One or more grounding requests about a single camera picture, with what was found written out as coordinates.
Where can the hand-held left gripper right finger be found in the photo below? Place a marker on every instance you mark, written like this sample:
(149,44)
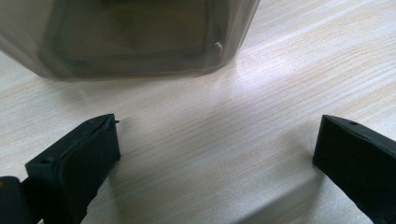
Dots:
(358,165)

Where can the transparent brown storage box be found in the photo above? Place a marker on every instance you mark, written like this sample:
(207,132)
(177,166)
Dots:
(124,37)

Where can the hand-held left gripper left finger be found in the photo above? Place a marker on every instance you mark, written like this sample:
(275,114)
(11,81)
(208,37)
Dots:
(77,168)

